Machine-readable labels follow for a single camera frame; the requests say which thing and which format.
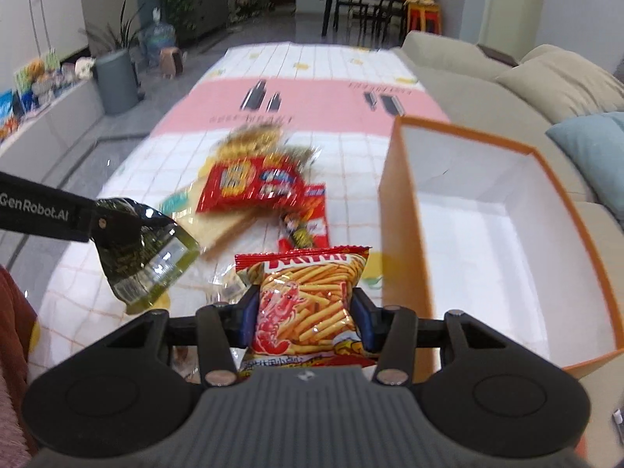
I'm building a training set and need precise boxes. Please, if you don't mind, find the dark seaweed snack pack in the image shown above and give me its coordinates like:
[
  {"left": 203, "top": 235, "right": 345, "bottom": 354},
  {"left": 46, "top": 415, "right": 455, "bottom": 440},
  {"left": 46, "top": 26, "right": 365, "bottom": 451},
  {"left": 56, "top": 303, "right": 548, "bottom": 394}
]
[{"left": 97, "top": 212, "right": 200, "bottom": 315}]

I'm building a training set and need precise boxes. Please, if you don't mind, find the shrimp stick snack bag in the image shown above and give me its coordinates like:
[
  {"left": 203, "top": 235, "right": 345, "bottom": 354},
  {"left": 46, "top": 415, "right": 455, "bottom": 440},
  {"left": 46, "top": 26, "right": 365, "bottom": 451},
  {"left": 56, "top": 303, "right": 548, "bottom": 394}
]
[{"left": 235, "top": 245, "right": 376, "bottom": 377}]

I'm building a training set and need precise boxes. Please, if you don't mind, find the packaged sliced bread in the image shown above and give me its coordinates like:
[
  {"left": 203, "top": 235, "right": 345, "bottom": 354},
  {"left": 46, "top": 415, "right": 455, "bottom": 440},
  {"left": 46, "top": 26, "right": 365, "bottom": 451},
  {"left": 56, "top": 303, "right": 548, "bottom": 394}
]
[{"left": 159, "top": 176, "right": 260, "bottom": 260}]

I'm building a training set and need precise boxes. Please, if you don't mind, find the red stick snack pack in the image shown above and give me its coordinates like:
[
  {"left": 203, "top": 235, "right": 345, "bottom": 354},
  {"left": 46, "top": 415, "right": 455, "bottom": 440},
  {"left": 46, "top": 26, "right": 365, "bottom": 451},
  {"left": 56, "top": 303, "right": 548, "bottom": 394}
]
[{"left": 281, "top": 184, "right": 330, "bottom": 248}]

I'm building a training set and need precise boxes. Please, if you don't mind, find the large red snack bag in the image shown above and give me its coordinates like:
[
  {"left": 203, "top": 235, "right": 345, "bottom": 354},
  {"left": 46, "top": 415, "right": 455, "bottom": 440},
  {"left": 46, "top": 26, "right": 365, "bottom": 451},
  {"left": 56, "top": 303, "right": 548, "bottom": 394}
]
[{"left": 197, "top": 153, "right": 306, "bottom": 213}]

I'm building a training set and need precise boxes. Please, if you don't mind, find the yellow waffle snack pack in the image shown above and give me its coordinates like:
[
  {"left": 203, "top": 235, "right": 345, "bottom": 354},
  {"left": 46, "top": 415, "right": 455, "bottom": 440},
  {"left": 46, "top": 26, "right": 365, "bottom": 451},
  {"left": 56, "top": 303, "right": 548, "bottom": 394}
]
[{"left": 214, "top": 125, "right": 284, "bottom": 161}]

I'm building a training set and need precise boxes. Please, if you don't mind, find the brown nut bar pack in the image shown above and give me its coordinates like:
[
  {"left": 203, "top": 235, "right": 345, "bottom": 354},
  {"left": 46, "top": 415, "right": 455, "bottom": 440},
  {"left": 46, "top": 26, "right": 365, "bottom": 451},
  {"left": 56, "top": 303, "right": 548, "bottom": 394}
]
[{"left": 280, "top": 144, "right": 321, "bottom": 170}]

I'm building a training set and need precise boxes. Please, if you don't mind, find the orange cardboard box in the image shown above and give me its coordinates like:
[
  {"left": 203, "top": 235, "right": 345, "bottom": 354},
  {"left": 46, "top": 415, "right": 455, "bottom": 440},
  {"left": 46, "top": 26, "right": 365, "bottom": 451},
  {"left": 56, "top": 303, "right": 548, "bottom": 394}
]
[{"left": 379, "top": 116, "right": 623, "bottom": 377}]

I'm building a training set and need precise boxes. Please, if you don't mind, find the grey trash bin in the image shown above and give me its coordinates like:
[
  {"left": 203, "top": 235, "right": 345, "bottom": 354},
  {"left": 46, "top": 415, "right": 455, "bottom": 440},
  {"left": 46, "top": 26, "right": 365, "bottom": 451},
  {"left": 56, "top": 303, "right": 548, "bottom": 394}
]
[{"left": 93, "top": 49, "right": 140, "bottom": 115}]

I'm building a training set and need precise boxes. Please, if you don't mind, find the small pink heater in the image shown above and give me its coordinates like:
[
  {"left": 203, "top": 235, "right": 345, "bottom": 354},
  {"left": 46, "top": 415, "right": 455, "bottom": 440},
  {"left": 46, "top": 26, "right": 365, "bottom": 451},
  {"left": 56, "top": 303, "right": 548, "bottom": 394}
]
[{"left": 159, "top": 46, "right": 184, "bottom": 78}]

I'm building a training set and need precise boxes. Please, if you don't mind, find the spiky potted plant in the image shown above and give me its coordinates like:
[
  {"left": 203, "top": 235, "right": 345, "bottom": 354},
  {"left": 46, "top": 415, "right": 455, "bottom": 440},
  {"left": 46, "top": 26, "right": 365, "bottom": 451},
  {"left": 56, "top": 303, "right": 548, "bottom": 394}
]
[{"left": 78, "top": 0, "right": 144, "bottom": 53}]

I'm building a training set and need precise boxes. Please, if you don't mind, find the blue water jug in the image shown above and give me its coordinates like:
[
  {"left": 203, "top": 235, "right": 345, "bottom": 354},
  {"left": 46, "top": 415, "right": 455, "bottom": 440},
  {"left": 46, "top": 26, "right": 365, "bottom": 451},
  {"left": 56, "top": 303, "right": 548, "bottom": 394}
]
[{"left": 140, "top": 7, "right": 177, "bottom": 68}]

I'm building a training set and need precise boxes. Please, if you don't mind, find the dark cabinet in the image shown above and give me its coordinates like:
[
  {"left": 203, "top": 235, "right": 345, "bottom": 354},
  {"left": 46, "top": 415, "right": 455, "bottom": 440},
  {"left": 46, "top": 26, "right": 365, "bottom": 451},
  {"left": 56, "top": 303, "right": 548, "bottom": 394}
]
[{"left": 178, "top": 0, "right": 229, "bottom": 44}]

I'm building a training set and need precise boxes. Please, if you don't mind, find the light blue cushion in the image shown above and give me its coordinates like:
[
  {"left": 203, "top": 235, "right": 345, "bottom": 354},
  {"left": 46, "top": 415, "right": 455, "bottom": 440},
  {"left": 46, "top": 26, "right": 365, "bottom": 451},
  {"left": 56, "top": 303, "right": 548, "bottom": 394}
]
[{"left": 547, "top": 112, "right": 624, "bottom": 225}]

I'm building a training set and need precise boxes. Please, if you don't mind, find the beige sofa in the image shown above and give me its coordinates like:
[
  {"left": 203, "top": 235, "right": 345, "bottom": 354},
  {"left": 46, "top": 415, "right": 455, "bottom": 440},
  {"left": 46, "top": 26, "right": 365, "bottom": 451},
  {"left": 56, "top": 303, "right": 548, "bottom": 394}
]
[{"left": 379, "top": 32, "right": 623, "bottom": 467}]

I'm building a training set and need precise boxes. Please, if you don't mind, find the dark tablet on sofa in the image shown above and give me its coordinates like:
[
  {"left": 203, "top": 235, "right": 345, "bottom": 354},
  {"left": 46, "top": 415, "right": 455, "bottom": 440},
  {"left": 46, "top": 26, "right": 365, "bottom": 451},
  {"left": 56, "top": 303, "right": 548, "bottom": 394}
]
[{"left": 477, "top": 43, "right": 518, "bottom": 68}]

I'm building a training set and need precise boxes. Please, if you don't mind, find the beige sofa cushion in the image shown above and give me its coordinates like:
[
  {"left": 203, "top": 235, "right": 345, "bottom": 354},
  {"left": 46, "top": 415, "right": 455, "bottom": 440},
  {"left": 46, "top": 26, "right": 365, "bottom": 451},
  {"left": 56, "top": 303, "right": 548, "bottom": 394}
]
[{"left": 495, "top": 44, "right": 623, "bottom": 124}]

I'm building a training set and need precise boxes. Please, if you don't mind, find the orange stool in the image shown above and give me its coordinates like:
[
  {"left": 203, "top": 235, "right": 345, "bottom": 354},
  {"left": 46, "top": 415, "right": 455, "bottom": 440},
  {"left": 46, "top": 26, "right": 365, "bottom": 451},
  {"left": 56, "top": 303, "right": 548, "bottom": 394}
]
[{"left": 406, "top": 2, "right": 442, "bottom": 35}]

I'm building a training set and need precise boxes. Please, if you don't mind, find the dark dining table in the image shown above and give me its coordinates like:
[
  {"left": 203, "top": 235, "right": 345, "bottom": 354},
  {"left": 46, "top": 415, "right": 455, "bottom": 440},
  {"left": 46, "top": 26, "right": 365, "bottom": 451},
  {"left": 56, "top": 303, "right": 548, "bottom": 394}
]
[{"left": 321, "top": 0, "right": 408, "bottom": 41}]

